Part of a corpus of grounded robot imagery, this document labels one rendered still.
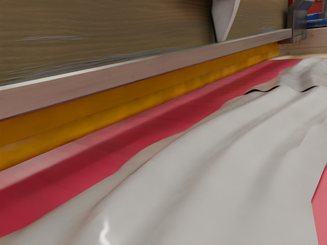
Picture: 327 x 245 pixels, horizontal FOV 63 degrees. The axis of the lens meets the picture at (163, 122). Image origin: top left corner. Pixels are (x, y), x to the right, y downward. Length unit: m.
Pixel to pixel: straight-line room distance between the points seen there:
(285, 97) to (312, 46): 0.27
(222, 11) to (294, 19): 0.19
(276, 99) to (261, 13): 0.16
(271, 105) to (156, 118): 0.07
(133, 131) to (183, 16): 0.08
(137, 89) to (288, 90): 0.10
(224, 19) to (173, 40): 0.05
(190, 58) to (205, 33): 0.05
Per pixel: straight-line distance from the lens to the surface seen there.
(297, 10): 0.39
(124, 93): 0.15
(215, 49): 0.19
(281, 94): 0.18
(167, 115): 0.17
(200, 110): 0.18
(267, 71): 0.32
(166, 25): 0.17
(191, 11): 0.19
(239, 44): 0.23
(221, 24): 0.20
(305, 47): 0.45
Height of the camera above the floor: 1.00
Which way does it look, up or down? 18 degrees down
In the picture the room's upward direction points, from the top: 7 degrees counter-clockwise
